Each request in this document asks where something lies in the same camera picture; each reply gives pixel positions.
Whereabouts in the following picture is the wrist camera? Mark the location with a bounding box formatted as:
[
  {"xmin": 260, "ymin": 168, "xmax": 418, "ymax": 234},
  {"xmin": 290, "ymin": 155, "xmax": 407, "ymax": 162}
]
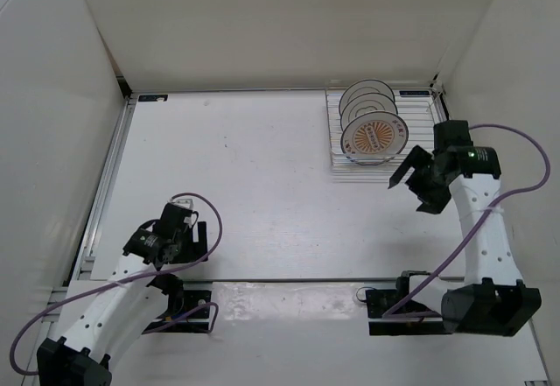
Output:
[
  {"xmin": 170, "ymin": 198, "xmax": 199, "ymax": 226},
  {"xmin": 433, "ymin": 120, "xmax": 473, "ymax": 155}
]

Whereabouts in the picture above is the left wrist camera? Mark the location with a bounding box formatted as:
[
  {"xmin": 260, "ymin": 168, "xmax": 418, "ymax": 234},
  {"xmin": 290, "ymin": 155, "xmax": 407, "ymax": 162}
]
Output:
[{"xmin": 170, "ymin": 198, "xmax": 199, "ymax": 226}]

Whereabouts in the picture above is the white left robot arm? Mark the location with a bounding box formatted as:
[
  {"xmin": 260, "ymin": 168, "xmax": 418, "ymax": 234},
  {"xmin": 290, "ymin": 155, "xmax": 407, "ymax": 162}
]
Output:
[{"xmin": 37, "ymin": 199, "xmax": 207, "ymax": 385}]

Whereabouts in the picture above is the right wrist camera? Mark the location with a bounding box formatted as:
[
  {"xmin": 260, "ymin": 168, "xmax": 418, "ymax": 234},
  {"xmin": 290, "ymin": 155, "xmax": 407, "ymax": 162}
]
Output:
[{"xmin": 433, "ymin": 120, "xmax": 473, "ymax": 155}]

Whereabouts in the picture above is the aluminium table edge rail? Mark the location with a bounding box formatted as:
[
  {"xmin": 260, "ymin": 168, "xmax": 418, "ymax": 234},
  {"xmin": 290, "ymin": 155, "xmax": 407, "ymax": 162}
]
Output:
[{"xmin": 64, "ymin": 95, "xmax": 137, "ymax": 286}]

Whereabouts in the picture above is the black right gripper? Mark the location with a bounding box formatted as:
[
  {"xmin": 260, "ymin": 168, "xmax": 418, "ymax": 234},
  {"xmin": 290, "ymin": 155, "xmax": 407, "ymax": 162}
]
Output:
[{"xmin": 388, "ymin": 145, "xmax": 452, "ymax": 215}]

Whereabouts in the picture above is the clear acrylic dish rack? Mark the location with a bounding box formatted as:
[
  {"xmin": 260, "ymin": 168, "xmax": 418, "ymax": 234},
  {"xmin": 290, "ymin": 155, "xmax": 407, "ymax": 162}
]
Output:
[{"xmin": 325, "ymin": 79, "xmax": 448, "ymax": 183}]

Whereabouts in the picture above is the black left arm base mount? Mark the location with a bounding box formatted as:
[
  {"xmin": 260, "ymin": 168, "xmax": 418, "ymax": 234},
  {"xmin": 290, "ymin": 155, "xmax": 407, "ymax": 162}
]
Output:
[{"xmin": 143, "ymin": 282, "xmax": 214, "ymax": 334}]

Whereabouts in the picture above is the orange sunburst plate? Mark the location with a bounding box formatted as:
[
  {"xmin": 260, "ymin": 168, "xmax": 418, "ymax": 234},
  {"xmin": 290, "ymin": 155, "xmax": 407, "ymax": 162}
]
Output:
[{"xmin": 340, "ymin": 111, "xmax": 410, "ymax": 165}]

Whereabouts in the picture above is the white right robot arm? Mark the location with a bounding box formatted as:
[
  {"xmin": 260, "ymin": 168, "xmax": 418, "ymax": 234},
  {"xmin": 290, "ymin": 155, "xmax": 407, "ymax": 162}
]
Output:
[{"xmin": 382, "ymin": 146, "xmax": 542, "ymax": 337}]

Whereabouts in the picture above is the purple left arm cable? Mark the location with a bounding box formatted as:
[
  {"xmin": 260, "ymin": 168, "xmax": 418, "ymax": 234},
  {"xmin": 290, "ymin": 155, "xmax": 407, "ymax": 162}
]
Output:
[{"xmin": 10, "ymin": 192, "xmax": 223, "ymax": 376}]

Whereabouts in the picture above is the white plate flower outline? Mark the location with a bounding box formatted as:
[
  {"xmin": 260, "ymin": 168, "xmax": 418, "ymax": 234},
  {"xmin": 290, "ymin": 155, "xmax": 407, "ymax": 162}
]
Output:
[
  {"xmin": 340, "ymin": 93, "xmax": 398, "ymax": 129},
  {"xmin": 339, "ymin": 79, "xmax": 395, "ymax": 104}
]

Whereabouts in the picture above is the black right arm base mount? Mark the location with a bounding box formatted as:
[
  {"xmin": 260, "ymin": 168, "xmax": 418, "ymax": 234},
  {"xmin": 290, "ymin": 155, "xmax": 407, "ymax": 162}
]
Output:
[{"xmin": 355, "ymin": 271, "xmax": 447, "ymax": 337}]

